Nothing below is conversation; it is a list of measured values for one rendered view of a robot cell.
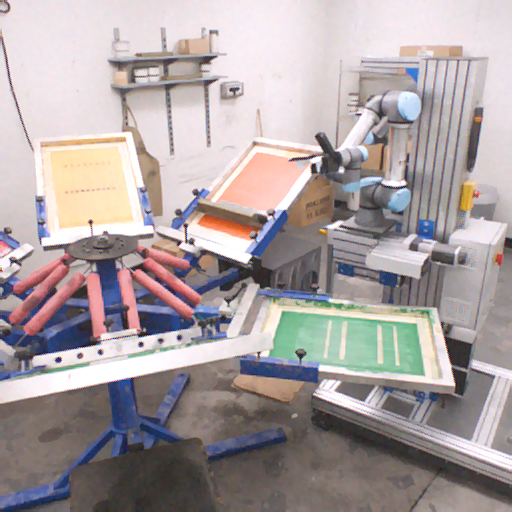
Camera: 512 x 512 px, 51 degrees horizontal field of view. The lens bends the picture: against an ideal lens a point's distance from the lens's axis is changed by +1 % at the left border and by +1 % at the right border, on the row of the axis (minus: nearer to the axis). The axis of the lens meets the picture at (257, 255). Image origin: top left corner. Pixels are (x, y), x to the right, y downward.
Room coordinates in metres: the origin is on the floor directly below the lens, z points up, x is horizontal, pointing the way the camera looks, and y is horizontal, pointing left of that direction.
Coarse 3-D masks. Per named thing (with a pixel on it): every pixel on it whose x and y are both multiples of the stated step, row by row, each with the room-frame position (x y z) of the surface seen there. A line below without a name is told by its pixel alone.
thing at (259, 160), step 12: (252, 156) 3.18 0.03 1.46; (264, 156) 3.13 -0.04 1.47; (276, 156) 3.09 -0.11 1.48; (264, 168) 3.03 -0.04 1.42; (240, 180) 3.02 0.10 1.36; (228, 192) 2.96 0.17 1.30; (240, 204) 2.83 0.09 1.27; (204, 216) 2.85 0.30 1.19; (216, 216) 2.81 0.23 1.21; (216, 228) 2.72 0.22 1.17
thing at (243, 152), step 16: (256, 144) 3.25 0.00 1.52; (272, 144) 3.16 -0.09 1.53; (288, 144) 3.09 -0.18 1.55; (304, 144) 3.03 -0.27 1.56; (240, 160) 3.17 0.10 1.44; (224, 176) 3.06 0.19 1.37; (304, 176) 2.79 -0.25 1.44; (288, 208) 2.63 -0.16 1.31; (208, 240) 2.62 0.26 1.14; (224, 240) 2.57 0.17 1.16
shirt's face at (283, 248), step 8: (272, 240) 3.09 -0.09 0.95; (280, 240) 3.09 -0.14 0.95; (288, 240) 3.09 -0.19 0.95; (296, 240) 3.09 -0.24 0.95; (304, 240) 3.09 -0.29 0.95; (272, 248) 2.96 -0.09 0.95; (280, 248) 2.96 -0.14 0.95; (288, 248) 2.96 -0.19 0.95; (296, 248) 2.96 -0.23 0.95; (304, 248) 2.96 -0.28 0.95; (312, 248) 2.95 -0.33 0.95; (264, 256) 2.84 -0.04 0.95; (272, 256) 2.84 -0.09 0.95; (280, 256) 2.84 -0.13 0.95; (288, 256) 2.84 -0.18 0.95; (296, 256) 2.83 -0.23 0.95; (264, 264) 2.72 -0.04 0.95; (272, 264) 2.72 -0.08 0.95; (280, 264) 2.72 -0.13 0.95
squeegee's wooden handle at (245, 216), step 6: (204, 204) 2.79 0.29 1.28; (210, 204) 2.76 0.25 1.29; (216, 204) 2.74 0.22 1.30; (222, 204) 2.72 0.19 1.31; (210, 210) 2.79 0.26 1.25; (216, 210) 2.75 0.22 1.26; (222, 210) 2.70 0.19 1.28; (228, 210) 2.67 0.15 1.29; (234, 210) 2.64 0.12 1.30; (240, 210) 2.63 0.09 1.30; (228, 216) 2.71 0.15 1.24; (234, 216) 2.66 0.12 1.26; (240, 216) 2.62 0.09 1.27; (246, 216) 2.58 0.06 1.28; (252, 216) 2.56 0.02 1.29; (246, 222) 2.62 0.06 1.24; (258, 222) 2.59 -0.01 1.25
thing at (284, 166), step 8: (280, 160) 3.04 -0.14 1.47; (280, 168) 2.98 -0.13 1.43; (288, 168) 2.95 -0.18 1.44; (296, 168) 2.93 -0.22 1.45; (304, 168) 2.90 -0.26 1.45; (296, 176) 2.87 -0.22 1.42; (288, 184) 2.83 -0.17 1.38; (280, 192) 2.80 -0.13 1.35; (288, 192) 2.78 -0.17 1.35; (248, 200) 2.83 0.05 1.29; (256, 200) 2.81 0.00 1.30; (264, 200) 2.79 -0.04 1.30; (280, 200) 2.74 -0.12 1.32; (256, 208) 2.75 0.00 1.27; (264, 208) 2.73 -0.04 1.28; (232, 224) 2.71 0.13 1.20; (240, 224) 2.69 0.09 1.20; (232, 232) 2.65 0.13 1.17; (240, 232) 2.63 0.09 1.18; (248, 232) 2.61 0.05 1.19; (248, 240) 2.56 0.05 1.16
